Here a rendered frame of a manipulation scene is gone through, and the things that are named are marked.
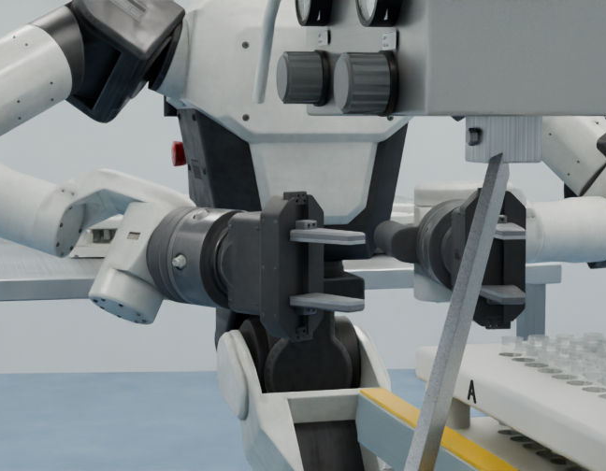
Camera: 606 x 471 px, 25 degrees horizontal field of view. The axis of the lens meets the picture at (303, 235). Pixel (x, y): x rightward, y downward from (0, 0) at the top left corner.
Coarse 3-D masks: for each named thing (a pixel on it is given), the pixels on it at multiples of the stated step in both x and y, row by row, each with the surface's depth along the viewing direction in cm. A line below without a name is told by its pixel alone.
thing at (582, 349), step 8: (600, 336) 79; (544, 344) 78; (552, 344) 77; (560, 344) 77; (576, 344) 78; (584, 344) 77; (592, 344) 77; (600, 344) 77; (568, 352) 75; (576, 352) 75; (584, 352) 75; (592, 352) 76; (600, 352) 75; (584, 360) 73; (592, 360) 72; (600, 360) 72
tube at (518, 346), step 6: (516, 342) 78; (522, 342) 78; (528, 342) 78; (534, 342) 77; (516, 348) 77; (522, 348) 77; (516, 354) 77; (522, 354) 77; (516, 360) 77; (522, 360) 77; (516, 432) 77; (516, 438) 77; (522, 438) 77
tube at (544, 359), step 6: (540, 354) 74; (546, 354) 74; (552, 354) 74; (558, 354) 74; (540, 360) 74; (546, 360) 74; (552, 360) 74; (540, 366) 74; (546, 366) 74; (552, 366) 74; (546, 372) 74; (552, 372) 74; (540, 444) 74; (540, 450) 74; (546, 450) 74; (546, 456) 74
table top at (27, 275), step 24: (0, 240) 280; (0, 264) 235; (24, 264) 235; (48, 264) 235; (72, 264) 235; (96, 264) 235; (360, 264) 235; (384, 264) 235; (408, 264) 235; (528, 264) 236; (552, 264) 236; (0, 288) 214; (24, 288) 215; (48, 288) 216; (72, 288) 217; (384, 288) 229; (408, 288) 231
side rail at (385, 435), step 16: (368, 400) 84; (368, 416) 84; (384, 416) 81; (368, 432) 84; (384, 432) 81; (400, 432) 78; (368, 448) 84; (384, 448) 81; (400, 448) 78; (400, 464) 78; (448, 464) 71; (464, 464) 69
